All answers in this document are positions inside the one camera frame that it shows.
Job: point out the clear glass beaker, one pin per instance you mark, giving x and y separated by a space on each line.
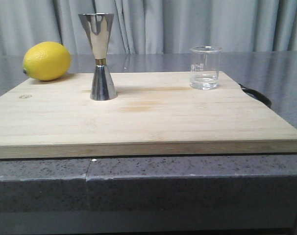
205 63

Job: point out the silver double jigger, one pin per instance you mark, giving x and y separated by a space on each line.
97 28

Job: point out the wooden cutting board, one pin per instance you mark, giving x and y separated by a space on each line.
155 113

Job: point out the grey curtain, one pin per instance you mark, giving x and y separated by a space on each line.
152 26

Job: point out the yellow lemon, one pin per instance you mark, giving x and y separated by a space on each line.
46 61

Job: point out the black cutting board handle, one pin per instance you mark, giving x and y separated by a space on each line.
256 95

